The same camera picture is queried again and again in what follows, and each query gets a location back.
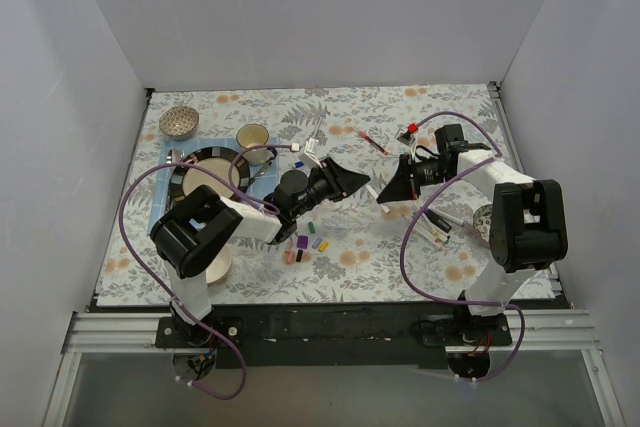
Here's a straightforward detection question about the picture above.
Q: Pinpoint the purple cap marker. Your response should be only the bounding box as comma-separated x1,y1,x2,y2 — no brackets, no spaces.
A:
425,210,452,234

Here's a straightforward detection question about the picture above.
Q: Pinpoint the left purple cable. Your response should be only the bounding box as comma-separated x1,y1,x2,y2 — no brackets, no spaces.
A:
119,143,301,401

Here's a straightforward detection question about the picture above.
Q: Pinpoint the patterned grey bowl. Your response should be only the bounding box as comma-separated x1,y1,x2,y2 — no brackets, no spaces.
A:
159,105,200,141

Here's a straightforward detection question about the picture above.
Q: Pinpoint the plain cream bowl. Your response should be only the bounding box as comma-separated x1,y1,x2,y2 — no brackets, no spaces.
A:
205,246,233,285

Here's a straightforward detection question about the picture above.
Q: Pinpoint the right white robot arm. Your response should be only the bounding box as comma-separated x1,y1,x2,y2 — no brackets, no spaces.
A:
377,124,568,345

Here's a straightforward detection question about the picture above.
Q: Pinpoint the yellow cap marker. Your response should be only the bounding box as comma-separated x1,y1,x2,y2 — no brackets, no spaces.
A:
420,222,449,244

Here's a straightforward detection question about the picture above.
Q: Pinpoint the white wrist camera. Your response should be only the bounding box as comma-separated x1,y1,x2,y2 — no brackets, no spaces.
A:
290,137,322,169
396,123,419,152

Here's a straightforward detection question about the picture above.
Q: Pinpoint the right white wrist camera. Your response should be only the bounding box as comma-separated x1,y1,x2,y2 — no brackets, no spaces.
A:
396,123,419,152

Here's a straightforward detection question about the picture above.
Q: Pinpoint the purple cable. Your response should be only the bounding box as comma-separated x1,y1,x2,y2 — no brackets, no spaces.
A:
400,110,526,382
119,143,301,401

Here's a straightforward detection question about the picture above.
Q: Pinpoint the blue checkered placemat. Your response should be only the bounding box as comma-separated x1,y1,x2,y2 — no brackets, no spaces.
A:
147,137,279,232

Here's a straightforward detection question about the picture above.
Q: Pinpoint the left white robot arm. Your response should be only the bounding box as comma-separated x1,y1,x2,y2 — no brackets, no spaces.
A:
150,157,370,347

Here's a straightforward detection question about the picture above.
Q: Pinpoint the grey cap marker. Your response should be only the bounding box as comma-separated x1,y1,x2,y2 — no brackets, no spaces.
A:
365,184,390,215

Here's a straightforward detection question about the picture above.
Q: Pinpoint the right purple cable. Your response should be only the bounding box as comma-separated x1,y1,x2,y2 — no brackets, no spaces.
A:
400,110,526,382

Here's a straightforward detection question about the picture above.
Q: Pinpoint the dark rimmed plate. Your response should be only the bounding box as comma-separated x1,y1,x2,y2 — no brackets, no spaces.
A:
168,146,251,207

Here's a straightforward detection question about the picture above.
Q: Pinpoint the light blue pen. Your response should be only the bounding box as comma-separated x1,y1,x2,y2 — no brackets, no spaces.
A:
311,117,324,138

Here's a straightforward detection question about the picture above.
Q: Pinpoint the pink cap marker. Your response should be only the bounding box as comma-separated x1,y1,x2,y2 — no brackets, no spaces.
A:
414,225,443,251

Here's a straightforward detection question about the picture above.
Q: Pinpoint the floral tablecloth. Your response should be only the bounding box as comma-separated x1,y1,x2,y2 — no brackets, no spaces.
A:
97,84,506,308

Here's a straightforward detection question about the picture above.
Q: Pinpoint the floral dark bowl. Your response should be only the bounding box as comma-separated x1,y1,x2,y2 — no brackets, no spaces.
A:
472,204,493,243

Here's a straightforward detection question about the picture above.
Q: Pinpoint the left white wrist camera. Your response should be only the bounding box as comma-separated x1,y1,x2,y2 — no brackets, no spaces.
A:
290,137,322,169

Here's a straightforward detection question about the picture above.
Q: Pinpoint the cream mug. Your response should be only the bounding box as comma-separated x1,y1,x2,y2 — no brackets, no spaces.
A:
236,124,276,166

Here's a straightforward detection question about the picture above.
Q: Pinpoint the aluminium frame rail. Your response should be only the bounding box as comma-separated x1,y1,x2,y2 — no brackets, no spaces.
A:
63,310,601,353

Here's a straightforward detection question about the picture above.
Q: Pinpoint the orange cap marker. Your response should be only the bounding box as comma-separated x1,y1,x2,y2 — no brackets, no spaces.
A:
414,225,444,249

